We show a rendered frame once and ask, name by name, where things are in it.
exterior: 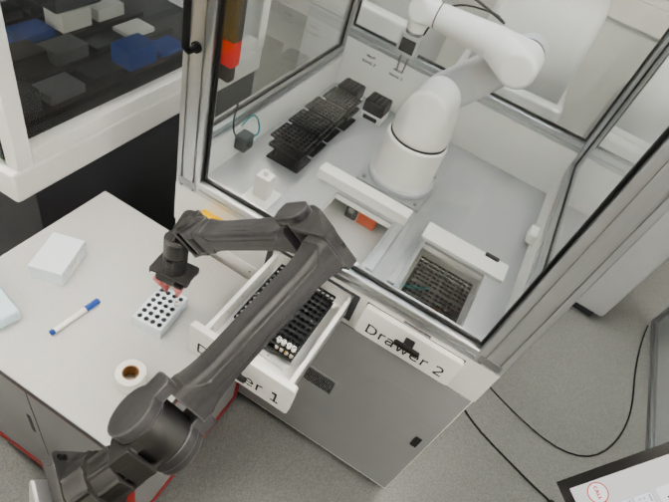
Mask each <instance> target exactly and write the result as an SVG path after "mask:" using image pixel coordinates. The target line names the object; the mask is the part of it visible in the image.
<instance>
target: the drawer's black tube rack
mask: <svg viewBox="0 0 669 502"><path fill-rule="evenodd" d="M281 267H285V265H283V264H281V266H280V267H279V268H278V269H277V270H276V271H275V272H274V273H273V274H272V275H271V276H270V278H269V279H268V280H267V281H266V282H265V283H264V284H263V285H262V286H261V287H260V288H259V290H258V291H257V292H256V293H255V294H254V295H253V296H252V297H251V298H250V299H249V300H248V302H247V303H246V304H245V305H244V306H243V307H242V308H241V309H240V310H239V311H238V312H240V313H241V310H244V309H245V306H248V305H249V304H250V303H249V301H253V300H254V298H253V297H257V296H258V294H257V293H258V292H261V291H262V290H263V288H262V287H266V286H267V285H268V284H269V283H270V282H271V281H272V280H273V279H274V278H275V277H276V276H277V275H278V274H279V272H280V271H281V270H282V269H281ZM277 271H279V272H277ZM273 275H276V276H275V277H274V276H273ZM270 279H272V280H270ZM266 283H268V284H266ZM319 289H320V291H318V290H316V291H315V292H314V293H313V294H312V295H311V297H310V298H309V299H308V300H307V301H306V302H305V304H304V305H303V306H302V307H301V309H300V310H299V311H298V312H297V313H296V314H295V315H294V316H293V317H292V318H291V320H290V321H289V322H288V323H287V324H286V325H285V326H284V327H283V328H282V329H281V331H280V332H279V333H278V334H277V335H276V336H278V337H282V340H286V341H287V343H291V344H292V346H296V347H297V349H298V350H297V352H296V353H295V354H294V356H293V358H292V359H290V358H289V355H290V354H288V355H287V356H286V355H284V352H285V350H283V351H282V352H280V351H279V349H280V347H279V348H278V349H275V344H274V343H272V342H270V343H269V344H268V345H267V346H266V347H267V348H268V349H270V350H271V351H273V352H274V353H276V354H278V355H279V356H281V357H282V358H284V359H285V360H287V361H288V362H290V363H291V362H292V360H293V359H294V357H295V356H296V355H297V353H298V352H299V351H300V349H301V348H302V347H303V345H304V344H305V342H306V341H307V340H308V338H309V337H310V336H311V334H312V333H313V331H314V330H315V329H316V327H317V326H318V325H319V323H320V322H321V320H322V319H323V318H324V316H325V315H326V314H327V312H328V311H329V309H330V308H331V307H332V305H333V304H334V303H333V301H334V300H335V298H336V296H334V295H333V294H331V293H329V292H328V291H326V290H325V289H323V288H321V287H319ZM322 292H325V293H324V294H322ZM326 295H329V297H327V296H326ZM331 297H333V298H334V299H333V300H332V299H331Z"/></svg>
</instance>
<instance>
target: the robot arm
mask: <svg viewBox="0 0 669 502"><path fill-rule="evenodd" d="M220 251H285V252H290V253H292V254H295V255H294V256H293V258H292V259H291V260H290V262H289V263H288V264H287V265H286V266H285V267H284V268H283V269H282V270H281V271H280V272H279V274H278V275H277V276H276V277H275V278H274V279H273V280H272V281H271V282H270V283H269V284H268V285H267V286H266V287H265V288H264V289H263V290H262V291H261V292H260V293H259V294H258V296H257V297H256V298H255V299H254V300H253V301H252V302H251V303H250V304H249V305H248V306H247V307H246V308H245V309H244V310H243V311H242V312H241V313H240V314H239V315H238V316H237V318H236V319H235V320H234V321H233V322H232V323H231V324H230V325H229V326H228V327H227V328H226V329H225V330H224V331H223V332H222V333H221V334H220V335H219V336H218V337H217V338H216V339H215V341H214V342H213V343H212V344H211V345H210V346H209V347H208V348H207V349H206V350H205V351H204V352H203V353H202V354H201V355H200V356H199V357H198V358H197V359H196V360H195V361H193V362H192V363H191V364H190V365H189V366H187V367H186V368H185V369H183V370H182V371H181V372H179V373H178V374H175V375H174V376H173V377H172V378H170V377H169V376H167V375H166V374H165V373H163V372H158V373H157V374H156V375H155V376H154V377H153V378H152V379H151V380H150V381H149V382H148V383H147V384H146V385H142V386H140V387H138V388H136V389H135V390H133V391H132V392H131V393H129V394H128V395H127V396H126V397H125V398H124V399H123V400H122V401H121V402H120V403H119V405H118V406H117V407H116V409H115V410H114V412H113V413H112V415H111V418H110V420H109V423H108V435H109V436H110V437H112V439H111V445H108V446H106V447H105V448H103V449H102V450H101V451H99V450H94V451H90V450H88V451H87V452H79V451H60V450H55V451H53V452H52V453H50V454H49V455H48V456H46V457H45V458H44V459H43V460H42V464H43V468H44V472H45V476H46V480H48V483H49V487H50V491H51V495H52V499H53V502H125V501H126V499H127V496H128V495H129V494H130V493H131V492H133V491H134V490H136V488H137V487H138V486H140V485H141V484H142V483H144V482H145V481H146V480H147V479H148V478H150V477H151V476H153V475H154V474H155V473H157V471H158V472H161V473H163V474H164V475H174V474H176V473H178V472H180V471H181V470H183V469H184V468H185V467H187V466H188V465H189V464H190V463H191V461H192V460H193V459H194V458H195V456H196V455H197V453H198V451H199V449H200V447H201V445H202V441H203V437H204V435H205V434H206V433H207V432H208V431H209V430H210V428H211V427H212V426H213V425H214V424H215V423H216V420H215V417H214V415H213V414H212V412H213V411H214V409H215V406H216V405H217V403H218V401H219V400H220V398H221V397H222V395H223V394H224V393H225V391H226V390H227V389H228V387H229V386H230V385H231V384H232V383H233V381H234V380H235V379H236V378H237V377H238V376H239V375H240V374H241V372H242V371H243V370H244V369H245V368H246V367H247V366H248V365H249V364H250V363H251V361H252V360H253V359H254V358H255V357H256V356H257V355H258V354H259V353H260V352H261V350H262V349H263V348H264V347H266V346H267V345H268V344H269V343H270V342H271V340H272V339H273V338H274V337H275V336H276V335H277V334H278V333H279V332H280V331H281V329H282V328H283V327H284V326H285V325H286V324H287V323H288V322H289V321H290V320H291V318H292V317H293V316H294V315H295V314H296V313H297V312H298V311H299V310H300V309H301V307H302V306H303V305H304V304H305V302H306V301H307V300H308V299H309V298H310V297H311V295H312V294H313V293H314V292H315V291H316V290H317V289H318V288H319V287H320V286H321V285H322V284H323V283H324V282H326V281H327V280H328V279H329V278H331V277H332V276H333V275H335V274H337V273H339V271H340V270H341V269H345V270H349V269H350V268H351V267H352V266H353V265H354V264H355V262H356V261H357V260H356V258H355V257H354V255H353V254H352V253H351V251H350V250H349V249H348V247H347V246H346V245H345V243H344V242H343V240H342V239H341V238H340V236H339V235H338V234H337V232H336V231H335V228H334V227H333V225H332V224H331V223H330V221H329V220H328V219H327V217H326V216H325V215H324V213H323V212H322V211H321V210H320V208H319V207H316V206H315V205H309V204H308V203H307V201H296V202H286V203H285V204H284V205H283V206H282V207H281V208H280V209H279V210H278V211H277V213H276V214H275V216H274V217H266V218H252V219H238V220H217V219H214V218H207V217H206V216H204V215H203V214H202V213H201V212H200V210H196V211H194V210H185V211H184V212H183V213H182V215H181V216H180V218H179V219H178V221H177V222H176V223H175V225H174V226H173V228H172V230H170V231H168V232H166V233H165V234H164V237H163V252H162V253H161V254H160V255H159V256H158V257H157V258H156V259H155V261H154V262H153V263H152V264H151V265H150V266H149V272H151V271H152V272H154V273H155V275H154V276H153V280H154V281H155V282H156V283H157V284H158V285H159V286H160V287H161V288H162V290H163V291H164V292H165V293H166V292H167V291H168V289H169V287H170V286H172V287H173V290H174V293H175V296H176V298H178V297H179V296H180V295H181V293H182V291H183V289H184V288H185V289H186V288H187V287H188V286H189V285H190V282H191V281H192V279H193V278H194V277H196V276H197V275H198V273H199V267H197V266H194V265H192V264H190V263H188V252H190V253H191V254H192V255H193V256H194V257H195V258H197V257H200V256H209V255H210V254H216V253H217V252H220ZM164 283H165V284H166V286H165V284H164ZM171 395H173V396H174V397H175V398H176V399H177V400H178V401H180V402H181V403H182V404H183V405H184V406H186V407H187V408H186V409H185V410H184V411H182V410H180V409H179V408H178V407H177V406H176V405H174V404H173V403H172V402H171V401H169V400H168V398H169V397H170V396H171Z"/></svg>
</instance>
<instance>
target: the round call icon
mask: <svg viewBox="0 0 669 502"><path fill-rule="evenodd" d="M582 487H583V489H584V491H585V493H586V495H587V497H588V499H589V501H590V502H611V501H614V500H613V498H612V496H611V494H610V492H609V490H608V488H607V486H606V484H605V482H604V480H603V478H601V479H598V480H596V481H593V482H590V483H587V484H584V485H582Z"/></svg>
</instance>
